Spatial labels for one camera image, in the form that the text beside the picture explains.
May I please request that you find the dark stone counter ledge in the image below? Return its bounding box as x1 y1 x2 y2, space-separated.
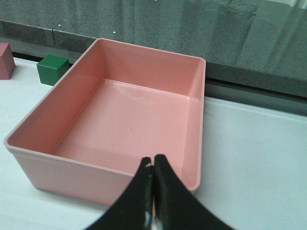
0 0 307 97

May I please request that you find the pink plastic bin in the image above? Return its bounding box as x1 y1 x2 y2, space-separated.
4 39 206 205

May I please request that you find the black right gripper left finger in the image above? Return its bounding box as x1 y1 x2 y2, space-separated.
87 157 153 230

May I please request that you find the right green cube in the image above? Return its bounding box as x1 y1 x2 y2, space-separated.
36 55 70 86

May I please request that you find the pink cube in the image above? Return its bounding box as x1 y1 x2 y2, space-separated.
0 42 15 80

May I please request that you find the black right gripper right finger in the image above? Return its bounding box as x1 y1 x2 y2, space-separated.
153 154 232 230

